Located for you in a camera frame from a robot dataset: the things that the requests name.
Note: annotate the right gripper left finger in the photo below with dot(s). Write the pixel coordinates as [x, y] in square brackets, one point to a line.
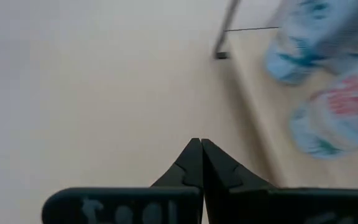
[166, 202]

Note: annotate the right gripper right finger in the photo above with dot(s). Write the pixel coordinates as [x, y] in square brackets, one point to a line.
[244, 202]

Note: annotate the Celsius Peach Vibe can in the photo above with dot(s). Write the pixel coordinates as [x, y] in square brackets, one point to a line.
[337, 124]

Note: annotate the Celsius Arctic Vibe can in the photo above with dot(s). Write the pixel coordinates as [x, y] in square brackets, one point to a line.
[353, 37]
[291, 62]

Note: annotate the wooden shelf with black frame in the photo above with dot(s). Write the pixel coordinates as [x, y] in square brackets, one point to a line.
[250, 43]

